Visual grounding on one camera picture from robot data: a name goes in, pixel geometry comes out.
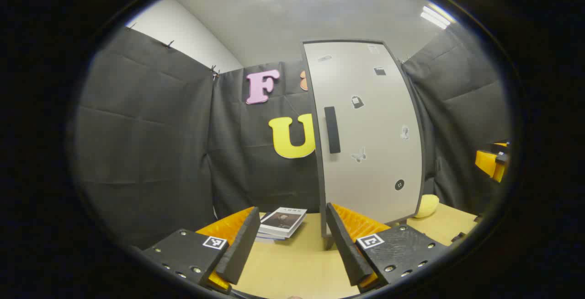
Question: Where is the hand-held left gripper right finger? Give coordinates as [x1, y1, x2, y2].
[325, 202, 451, 294]

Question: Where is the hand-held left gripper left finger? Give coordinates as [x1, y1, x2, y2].
[139, 206, 261, 295]

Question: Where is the yellow plush toy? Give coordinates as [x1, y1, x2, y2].
[414, 194, 440, 219]

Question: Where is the grey cabinet door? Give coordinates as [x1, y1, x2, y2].
[302, 40, 425, 238]

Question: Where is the black cabinet door handle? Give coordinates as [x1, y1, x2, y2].
[324, 106, 341, 154]

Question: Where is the black backdrop cloth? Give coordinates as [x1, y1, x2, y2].
[73, 27, 510, 249]

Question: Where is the thin white book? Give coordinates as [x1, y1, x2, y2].
[255, 230, 286, 244]

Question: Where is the ceiling light panel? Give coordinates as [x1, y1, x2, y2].
[420, 4, 455, 30]

